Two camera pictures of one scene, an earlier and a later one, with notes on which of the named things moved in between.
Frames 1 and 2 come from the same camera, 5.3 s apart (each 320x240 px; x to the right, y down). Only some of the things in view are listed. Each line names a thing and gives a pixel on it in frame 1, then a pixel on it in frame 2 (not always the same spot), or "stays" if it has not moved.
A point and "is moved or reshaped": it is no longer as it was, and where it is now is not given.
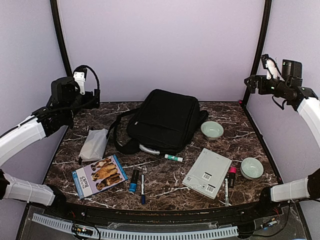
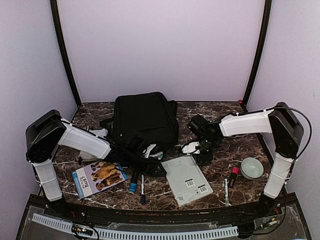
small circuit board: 84,230 stays
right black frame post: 266,11 stays
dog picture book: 98,176 stays
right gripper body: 264,89 -> 203,159
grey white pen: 226,192 stays
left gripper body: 89,104 -> 144,168
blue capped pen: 142,189 stays
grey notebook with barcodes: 207,174 -> 186,181
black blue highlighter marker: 133,185 stays
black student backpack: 167,121 is moved or reshaped
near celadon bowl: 251,168 stays
